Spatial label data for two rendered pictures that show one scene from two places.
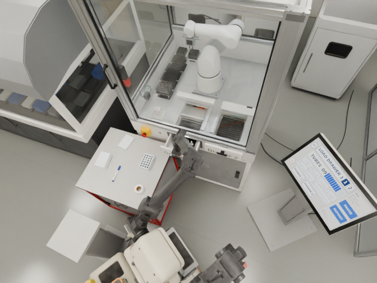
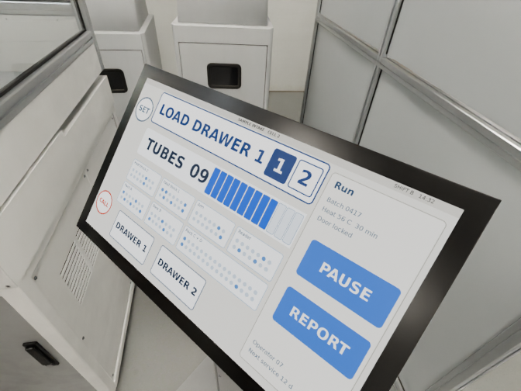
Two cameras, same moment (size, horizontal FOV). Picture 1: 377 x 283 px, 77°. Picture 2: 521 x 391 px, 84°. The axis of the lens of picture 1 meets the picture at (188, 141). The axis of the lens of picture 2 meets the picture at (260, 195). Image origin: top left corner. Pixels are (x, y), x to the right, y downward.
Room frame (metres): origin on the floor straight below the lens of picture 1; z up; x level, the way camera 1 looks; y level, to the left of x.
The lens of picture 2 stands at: (0.13, -0.62, 1.35)
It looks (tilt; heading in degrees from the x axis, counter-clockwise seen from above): 40 degrees down; 319
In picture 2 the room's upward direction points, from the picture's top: 4 degrees clockwise
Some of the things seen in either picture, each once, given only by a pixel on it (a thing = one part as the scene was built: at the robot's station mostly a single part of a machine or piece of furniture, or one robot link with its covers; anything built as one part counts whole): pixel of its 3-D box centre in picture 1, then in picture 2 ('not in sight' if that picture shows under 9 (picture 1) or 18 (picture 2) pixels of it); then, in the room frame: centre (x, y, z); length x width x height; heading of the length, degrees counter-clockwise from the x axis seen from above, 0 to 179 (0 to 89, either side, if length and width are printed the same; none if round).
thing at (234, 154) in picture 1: (223, 151); not in sight; (0.78, -0.24, 0.87); 0.29 x 0.02 x 0.11; 62
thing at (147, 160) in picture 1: (147, 161); not in sight; (0.85, 0.36, 0.78); 0.12 x 0.08 x 0.04; 153
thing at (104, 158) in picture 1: (103, 160); not in sight; (0.92, 0.71, 0.79); 0.13 x 0.09 x 0.05; 157
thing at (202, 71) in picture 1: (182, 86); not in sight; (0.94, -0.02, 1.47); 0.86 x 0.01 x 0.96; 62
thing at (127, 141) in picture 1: (126, 142); not in sight; (1.07, 0.53, 0.77); 0.13 x 0.09 x 0.02; 143
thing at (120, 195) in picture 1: (138, 181); not in sight; (0.86, 0.54, 0.38); 0.62 x 0.58 x 0.76; 62
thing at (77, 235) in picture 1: (95, 240); not in sight; (0.39, 0.92, 0.38); 0.30 x 0.30 x 0.76; 59
